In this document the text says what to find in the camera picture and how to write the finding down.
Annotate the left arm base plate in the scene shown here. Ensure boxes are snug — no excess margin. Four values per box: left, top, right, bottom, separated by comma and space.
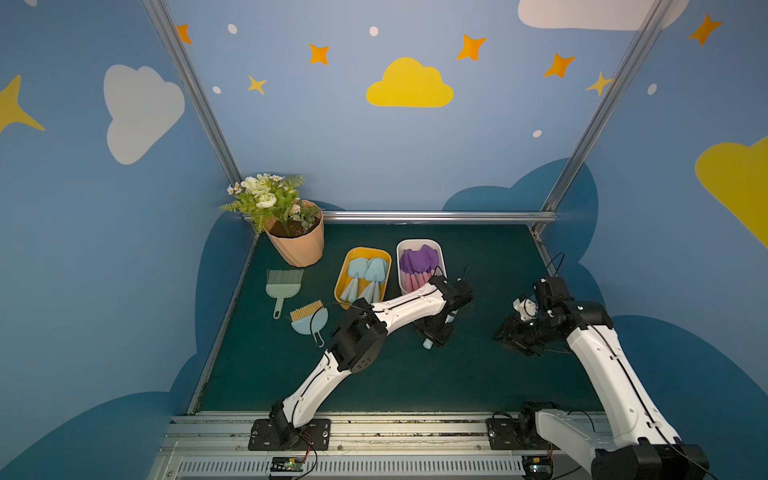
247, 419, 331, 451

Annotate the purple pointed shovel pink handle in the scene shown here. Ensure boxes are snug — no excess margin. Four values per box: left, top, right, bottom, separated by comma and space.
403, 273, 414, 292

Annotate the blue round shovel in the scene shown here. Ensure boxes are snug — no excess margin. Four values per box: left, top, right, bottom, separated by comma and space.
359, 283, 373, 303

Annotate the right circuit board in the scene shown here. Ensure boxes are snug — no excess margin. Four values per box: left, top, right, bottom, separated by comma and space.
522, 456, 554, 480

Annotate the circuit board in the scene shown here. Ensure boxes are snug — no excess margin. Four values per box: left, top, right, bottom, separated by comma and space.
269, 456, 306, 475
522, 456, 554, 480

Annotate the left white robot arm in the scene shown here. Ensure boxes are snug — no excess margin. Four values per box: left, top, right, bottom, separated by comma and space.
269, 275, 473, 450

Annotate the yellow plastic storage box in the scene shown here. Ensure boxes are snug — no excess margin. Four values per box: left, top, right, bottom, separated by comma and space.
334, 247, 392, 308

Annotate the left circuit board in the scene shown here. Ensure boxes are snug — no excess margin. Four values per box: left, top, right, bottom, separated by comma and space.
269, 456, 306, 475

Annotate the white plastic storage box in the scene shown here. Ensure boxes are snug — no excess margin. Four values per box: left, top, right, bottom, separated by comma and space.
396, 239, 447, 294

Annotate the potted artificial flower plant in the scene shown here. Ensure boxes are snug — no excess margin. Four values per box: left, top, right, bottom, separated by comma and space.
221, 173, 324, 267

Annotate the green toy rake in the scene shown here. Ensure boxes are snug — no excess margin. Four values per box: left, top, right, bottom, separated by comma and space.
265, 269, 304, 319

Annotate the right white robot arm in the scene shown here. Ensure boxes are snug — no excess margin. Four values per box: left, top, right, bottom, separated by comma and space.
495, 277, 710, 479

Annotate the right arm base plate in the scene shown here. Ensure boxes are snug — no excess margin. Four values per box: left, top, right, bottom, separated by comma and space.
485, 416, 558, 450

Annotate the blue toy brush scoop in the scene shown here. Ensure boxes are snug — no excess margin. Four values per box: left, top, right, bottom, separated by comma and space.
290, 300, 328, 348

